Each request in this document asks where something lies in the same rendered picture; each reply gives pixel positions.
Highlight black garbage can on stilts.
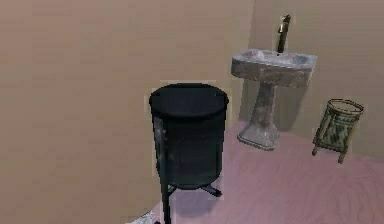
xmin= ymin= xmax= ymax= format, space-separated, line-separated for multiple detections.
xmin=148 ymin=82 xmax=230 ymax=224

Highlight dark bronze faucet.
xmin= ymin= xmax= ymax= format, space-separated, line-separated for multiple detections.
xmin=276 ymin=13 xmax=292 ymax=54

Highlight green woven basket on legs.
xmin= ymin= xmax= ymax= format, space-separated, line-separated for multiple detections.
xmin=311 ymin=98 xmax=365 ymax=165

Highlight grey pedestal sink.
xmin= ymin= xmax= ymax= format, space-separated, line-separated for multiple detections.
xmin=231 ymin=48 xmax=319 ymax=152

